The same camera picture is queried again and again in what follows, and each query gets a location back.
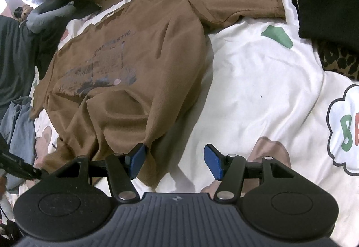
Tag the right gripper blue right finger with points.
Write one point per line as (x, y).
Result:
(228, 170)

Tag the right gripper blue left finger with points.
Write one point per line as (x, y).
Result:
(122, 169)

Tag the brown t-shirt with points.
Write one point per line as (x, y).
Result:
(127, 79)

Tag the person left hand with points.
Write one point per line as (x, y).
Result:
(3, 182)

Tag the blue jeans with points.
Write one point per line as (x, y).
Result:
(18, 129)

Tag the white bear print duvet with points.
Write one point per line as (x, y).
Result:
(264, 92)

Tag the dark green pillow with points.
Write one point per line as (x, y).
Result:
(18, 45)

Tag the black garment left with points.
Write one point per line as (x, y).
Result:
(50, 37)

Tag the small bear doll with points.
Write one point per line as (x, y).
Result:
(21, 12)

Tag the leopard print cloth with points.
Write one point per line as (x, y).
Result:
(339, 58)

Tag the grey plush toy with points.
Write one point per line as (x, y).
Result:
(46, 13)

